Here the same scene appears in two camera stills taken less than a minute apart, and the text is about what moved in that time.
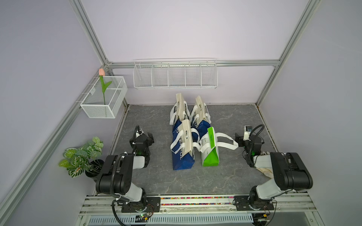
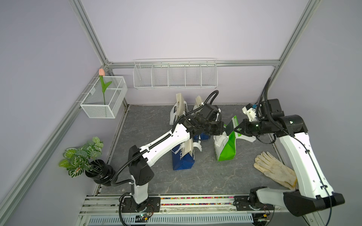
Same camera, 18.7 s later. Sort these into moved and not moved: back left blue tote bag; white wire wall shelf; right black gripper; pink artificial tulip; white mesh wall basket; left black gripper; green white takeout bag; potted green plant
Moved: left black gripper; right black gripper; green white takeout bag
Not moved: potted green plant; white mesh wall basket; pink artificial tulip; back left blue tote bag; white wire wall shelf
